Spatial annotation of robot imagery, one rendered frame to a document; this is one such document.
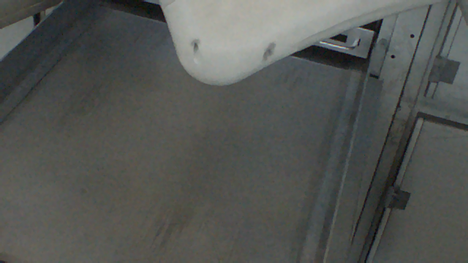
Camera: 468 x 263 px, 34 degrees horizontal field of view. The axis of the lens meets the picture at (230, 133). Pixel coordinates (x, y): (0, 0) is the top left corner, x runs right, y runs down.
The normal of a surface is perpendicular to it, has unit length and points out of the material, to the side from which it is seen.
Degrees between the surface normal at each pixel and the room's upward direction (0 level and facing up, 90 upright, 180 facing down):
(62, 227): 0
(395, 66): 90
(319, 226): 0
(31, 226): 0
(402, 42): 90
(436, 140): 90
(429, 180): 90
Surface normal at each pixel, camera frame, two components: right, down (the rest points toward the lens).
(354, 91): 0.14, -0.79
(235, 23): 0.11, -0.22
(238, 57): 0.36, 0.43
